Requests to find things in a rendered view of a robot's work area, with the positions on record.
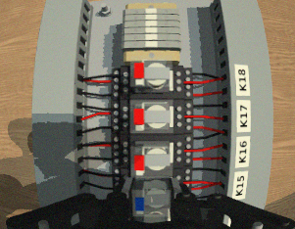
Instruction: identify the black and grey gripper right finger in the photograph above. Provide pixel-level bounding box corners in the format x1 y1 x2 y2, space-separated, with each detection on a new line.
169 178 295 229

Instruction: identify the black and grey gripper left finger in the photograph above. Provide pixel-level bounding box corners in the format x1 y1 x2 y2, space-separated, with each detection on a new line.
6 177 135 229

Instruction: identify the grey mounting plate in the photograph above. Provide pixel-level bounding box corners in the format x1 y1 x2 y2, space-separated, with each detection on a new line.
87 0 217 182

